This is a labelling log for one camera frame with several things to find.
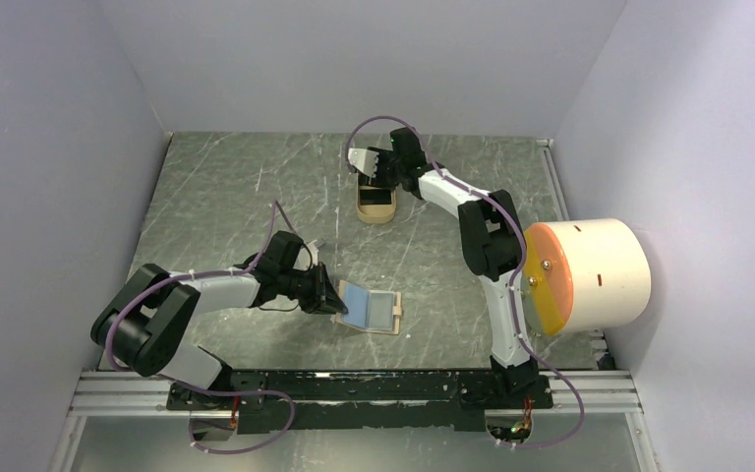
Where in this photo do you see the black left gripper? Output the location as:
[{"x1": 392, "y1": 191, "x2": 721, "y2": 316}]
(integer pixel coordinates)
[{"x1": 279, "y1": 262, "x2": 348, "y2": 317}]

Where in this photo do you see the beige leather card holder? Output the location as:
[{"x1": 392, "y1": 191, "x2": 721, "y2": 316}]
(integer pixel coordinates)
[{"x1": 331, "y1": 280, "x2": 403, "y2": 335}]

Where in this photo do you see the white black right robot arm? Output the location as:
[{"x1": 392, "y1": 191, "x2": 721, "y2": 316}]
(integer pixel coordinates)
[{"x1": 348, "y1": 128, "x2": 539, "y2": 407}]

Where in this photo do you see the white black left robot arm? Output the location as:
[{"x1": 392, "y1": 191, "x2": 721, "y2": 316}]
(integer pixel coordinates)
[{"x1": 90, "y1": 230, "x2": 348, "y2": 409}]

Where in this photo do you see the black card lying in tray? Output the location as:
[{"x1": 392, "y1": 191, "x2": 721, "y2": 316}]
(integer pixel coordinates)
[{"x1": 358, "y1": 188, "x2": 393, "y2": 206}]

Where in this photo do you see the beige oval plastic tray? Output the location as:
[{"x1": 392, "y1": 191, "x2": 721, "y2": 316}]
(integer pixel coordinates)
[{"x1": 356, "y1": 185, "x2": 397, "y2": 224}]

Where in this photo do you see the cream cylinder with orange face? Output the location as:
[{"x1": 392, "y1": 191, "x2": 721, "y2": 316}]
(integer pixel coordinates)
[{"x1": 522, "y1": 218, "x2": 652, "y2": 336}]

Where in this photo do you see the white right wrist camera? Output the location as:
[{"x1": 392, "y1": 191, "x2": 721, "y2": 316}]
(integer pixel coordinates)
[{"x1": 346, "y1": 147, "x2": 380, "y2": 178}]

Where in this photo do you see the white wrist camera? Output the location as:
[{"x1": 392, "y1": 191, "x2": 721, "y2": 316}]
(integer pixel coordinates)
[
  {"x1": 305, "y1": 238, "x2": 325, "y2": 266},
  {"x1": 346, "y1": 147, "x2": 380, "y2": 178}
]

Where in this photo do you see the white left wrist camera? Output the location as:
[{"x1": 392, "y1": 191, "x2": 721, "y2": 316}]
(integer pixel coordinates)
[{"x1": 305, "y1": 238, "x2": 325, "y2": 266}]

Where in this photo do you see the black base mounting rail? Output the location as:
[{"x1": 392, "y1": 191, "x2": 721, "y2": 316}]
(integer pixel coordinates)
[{"x1": 166, "y1": 364, "x2": 553, "y2": 435}]

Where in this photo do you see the aluminium frame rail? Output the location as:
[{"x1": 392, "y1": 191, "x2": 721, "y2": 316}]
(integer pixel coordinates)
[{"x1": 69, "y1": 371, "x2": 643, "y2": 418}]

